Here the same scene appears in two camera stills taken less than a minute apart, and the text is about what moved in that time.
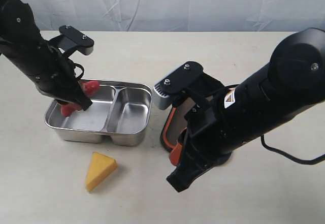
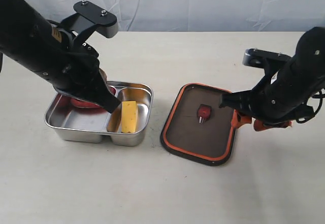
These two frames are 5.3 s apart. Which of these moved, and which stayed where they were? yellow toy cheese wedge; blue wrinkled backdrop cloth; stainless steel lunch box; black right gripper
Moved: black right gripper; yellow toy cheese wedge
Stayed: stainless steel lunch box; blue wrinkled backdrop cloth
